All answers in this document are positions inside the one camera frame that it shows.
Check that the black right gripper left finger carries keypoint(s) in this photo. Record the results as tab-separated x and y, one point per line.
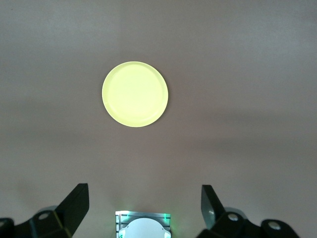
69	213

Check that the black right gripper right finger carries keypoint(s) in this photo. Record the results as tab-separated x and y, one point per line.
213	213

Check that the yellow round plate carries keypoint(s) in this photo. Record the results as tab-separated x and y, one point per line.
135	94

